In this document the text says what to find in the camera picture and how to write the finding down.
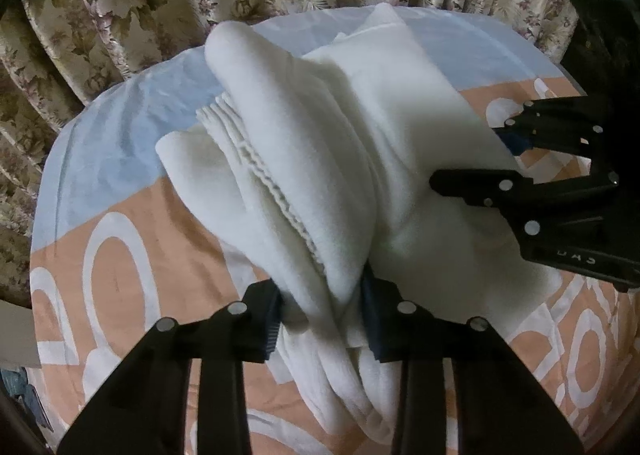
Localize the dark blue cloth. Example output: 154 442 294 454
0 367 55 433

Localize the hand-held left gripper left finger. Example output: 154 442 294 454
56 280 282 455

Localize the blue and orange printed bedsheet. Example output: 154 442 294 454
30 5 631 455

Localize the white knit garment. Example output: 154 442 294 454
155 2 563 441

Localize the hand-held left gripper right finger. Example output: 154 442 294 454
360 267 586 455

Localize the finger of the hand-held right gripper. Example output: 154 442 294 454
429 167 622 248
492 95 617 156

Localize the grey flat board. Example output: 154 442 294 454
0 304 45 369

